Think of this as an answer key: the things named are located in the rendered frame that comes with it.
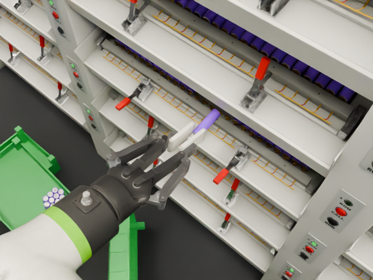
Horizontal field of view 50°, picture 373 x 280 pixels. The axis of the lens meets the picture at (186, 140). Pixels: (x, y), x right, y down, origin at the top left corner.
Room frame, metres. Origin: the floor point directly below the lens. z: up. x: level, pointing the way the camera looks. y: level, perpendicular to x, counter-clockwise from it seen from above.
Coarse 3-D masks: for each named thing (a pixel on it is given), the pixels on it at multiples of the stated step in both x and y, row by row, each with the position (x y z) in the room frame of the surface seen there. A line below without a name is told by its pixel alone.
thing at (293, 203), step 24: (96, 48) 0.71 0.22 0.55; (120, 48) 0.70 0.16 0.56; (96, 72) 0.65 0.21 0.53; (120, 72) 0.63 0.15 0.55; (192, 96) 0.55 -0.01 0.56; (168, 120) 0.50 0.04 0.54; (192, 120) 0.50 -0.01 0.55; (216, 144) 0.44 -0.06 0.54; (264, 144) 0.43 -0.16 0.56; (264, 192) 0.33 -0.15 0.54; (288, 192) 0.33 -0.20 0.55; (312, 192) 0.33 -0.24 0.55
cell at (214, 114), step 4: (212, 112) 0.45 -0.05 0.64; (216, 112) 0.45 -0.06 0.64; (208, 116) 0.44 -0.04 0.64; (212, 116) 0.44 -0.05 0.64; (216, 116) 0.44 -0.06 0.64; (204, 120) 0.43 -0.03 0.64; (208, 120) 0.43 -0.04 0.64; (212, 120) 0.44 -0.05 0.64; (200, 124) 0.43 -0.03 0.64; (204, 124) 0.42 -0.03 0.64; (208, 124) 0.43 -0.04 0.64; (196, 128) 0.42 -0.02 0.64; (200, 128) 0.42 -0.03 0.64; (192, 132) 0.41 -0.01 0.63; (196, 132) 0.41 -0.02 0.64
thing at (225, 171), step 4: (236, 160) 0.39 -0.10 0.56; (228, 164) 0.38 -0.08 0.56; (232, 164) 0.38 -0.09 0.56; (224, 168) 0.37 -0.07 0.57; (228, 168) 0.37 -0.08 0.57; (220, 172) 0.36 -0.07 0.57; (224, 172) 0.36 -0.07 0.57; (228, 172) 0.36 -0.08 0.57; (216, 176) 0.35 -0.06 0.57; (220, 176) 0.35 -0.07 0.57; (224, 176) 0.35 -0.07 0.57; (216, 180) 0.34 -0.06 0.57; (220, 180) 0.34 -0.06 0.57
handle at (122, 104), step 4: (140, 88) 0.57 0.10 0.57; (136, 92) 0.56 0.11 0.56; (140, 92) 0.56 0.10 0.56; (132, 96) 0.55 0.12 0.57; (136, 96) 0.55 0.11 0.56; (124, 100) 0.54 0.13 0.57; (128, 100) 0.54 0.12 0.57; (120, 104) 0.52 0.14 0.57; (124, 104) 0.52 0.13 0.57; (116, 108) 0.52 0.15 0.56; (120, 108) 0.52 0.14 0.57
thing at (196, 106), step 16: (112, 48) 0.68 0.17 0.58; (128, 64) 0.64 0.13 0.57; (160, 80) 0.58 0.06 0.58; (160, 96) 0.56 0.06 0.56; (176, 96) 0.54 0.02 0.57; (208, 112) 0.50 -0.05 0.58; (224, 128) 0.46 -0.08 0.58; (256, 144) 0.42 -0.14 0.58; (256, 160) 0.39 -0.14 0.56; (272, 160) 0.38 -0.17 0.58; (304, 176) 0.35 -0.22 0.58
